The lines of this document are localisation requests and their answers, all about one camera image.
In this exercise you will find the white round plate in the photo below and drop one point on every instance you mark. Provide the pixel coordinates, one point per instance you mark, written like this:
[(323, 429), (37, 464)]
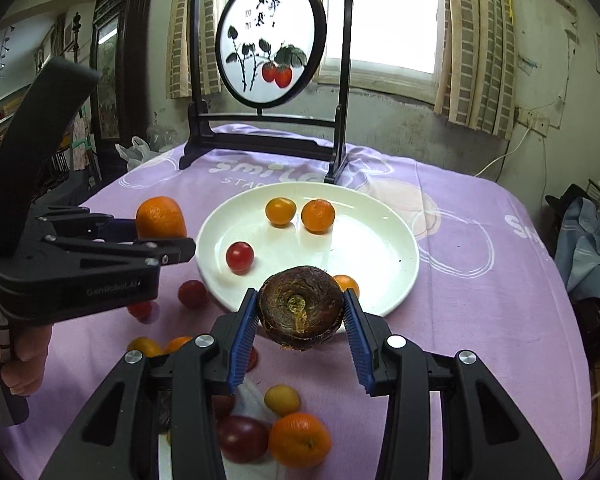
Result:
[(370, 250)]

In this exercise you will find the small orange tomato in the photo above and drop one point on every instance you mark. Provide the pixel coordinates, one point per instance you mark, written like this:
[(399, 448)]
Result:
[(280, 211), (176, 344)]

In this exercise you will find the blue-grey clothing pile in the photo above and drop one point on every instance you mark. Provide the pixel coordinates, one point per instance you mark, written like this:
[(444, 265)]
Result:
[(585, 250)]

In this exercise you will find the black hat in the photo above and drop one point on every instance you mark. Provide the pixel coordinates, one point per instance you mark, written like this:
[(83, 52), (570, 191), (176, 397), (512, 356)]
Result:
[(570, 195)]

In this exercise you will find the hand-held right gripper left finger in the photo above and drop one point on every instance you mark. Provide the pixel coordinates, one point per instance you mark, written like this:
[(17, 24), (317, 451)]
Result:
[(241, 355)]

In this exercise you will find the white wall outlet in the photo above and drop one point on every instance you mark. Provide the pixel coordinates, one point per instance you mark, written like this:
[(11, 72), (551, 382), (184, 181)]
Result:
[(532, 121)]

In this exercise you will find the red cherry tomato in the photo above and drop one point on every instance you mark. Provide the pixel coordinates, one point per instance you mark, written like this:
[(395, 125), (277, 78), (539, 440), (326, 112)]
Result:
[(192, 293), (253, 359), (240, 257), (141, 310)]

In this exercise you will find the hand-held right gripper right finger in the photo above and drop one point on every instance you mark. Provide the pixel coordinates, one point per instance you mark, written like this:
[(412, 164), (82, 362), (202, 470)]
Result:
[(356, 342)]

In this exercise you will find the bright window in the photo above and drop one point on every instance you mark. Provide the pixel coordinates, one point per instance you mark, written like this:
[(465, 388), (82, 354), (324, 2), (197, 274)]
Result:
[(395, 20)]

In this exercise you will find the painted round table screen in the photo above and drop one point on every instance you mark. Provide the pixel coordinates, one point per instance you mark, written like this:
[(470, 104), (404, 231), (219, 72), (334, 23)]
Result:
[(270, 35)]

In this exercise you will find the dark wooden cabinet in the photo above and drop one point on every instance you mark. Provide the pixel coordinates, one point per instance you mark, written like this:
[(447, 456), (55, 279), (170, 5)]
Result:
[(130, 60)]

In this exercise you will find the purple printed tablecloth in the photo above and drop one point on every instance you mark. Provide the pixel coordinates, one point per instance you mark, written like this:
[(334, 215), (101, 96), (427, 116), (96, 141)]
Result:
[(480, 285)]

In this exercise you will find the yellow-green tomato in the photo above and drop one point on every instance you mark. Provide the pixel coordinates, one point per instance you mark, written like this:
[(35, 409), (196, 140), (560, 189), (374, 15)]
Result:
[(282, 399)]

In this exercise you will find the person's left hand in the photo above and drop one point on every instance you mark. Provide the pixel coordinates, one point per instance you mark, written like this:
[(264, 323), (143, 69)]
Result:
[(27, 360)]

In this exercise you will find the small tangerine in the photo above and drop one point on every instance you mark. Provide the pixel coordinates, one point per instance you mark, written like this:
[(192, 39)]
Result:
[(318, 215), (144, 346)]

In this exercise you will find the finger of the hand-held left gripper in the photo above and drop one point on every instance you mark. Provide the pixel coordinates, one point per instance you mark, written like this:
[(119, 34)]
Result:
[(120, 230), (172, 251)]

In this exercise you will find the white plastic bag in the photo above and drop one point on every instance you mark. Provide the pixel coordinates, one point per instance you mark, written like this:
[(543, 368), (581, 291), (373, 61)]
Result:
[(136, 152)]

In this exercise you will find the large orange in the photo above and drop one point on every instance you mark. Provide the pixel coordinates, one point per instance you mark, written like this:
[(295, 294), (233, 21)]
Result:
[(160, 215)]

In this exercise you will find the beige checked curtain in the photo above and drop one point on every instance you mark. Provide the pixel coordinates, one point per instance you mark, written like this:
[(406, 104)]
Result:
[(475, 60), (182, 35)]

